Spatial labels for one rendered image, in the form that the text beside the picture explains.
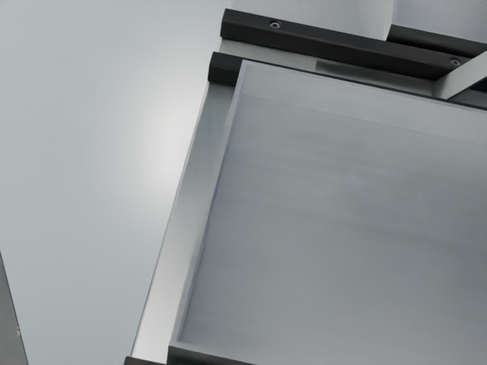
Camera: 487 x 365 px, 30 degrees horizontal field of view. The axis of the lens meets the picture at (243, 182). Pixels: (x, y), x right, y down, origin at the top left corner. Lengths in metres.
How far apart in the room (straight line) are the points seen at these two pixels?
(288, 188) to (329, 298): 0.10
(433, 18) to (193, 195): 0.31
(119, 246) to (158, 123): 0.33
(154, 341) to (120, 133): 1.32
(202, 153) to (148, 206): 1.08
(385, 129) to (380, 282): 0.15
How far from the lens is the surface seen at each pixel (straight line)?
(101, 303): 1.64
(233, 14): 0.78
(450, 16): 0.86
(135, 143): 1.87
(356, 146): 0.72
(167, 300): 0.61
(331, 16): 0.83
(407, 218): 0.68
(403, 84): 0.78
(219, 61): 0.73
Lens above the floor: 1.40
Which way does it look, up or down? 50 degrees down
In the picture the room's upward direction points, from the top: 11 degrees clockwise
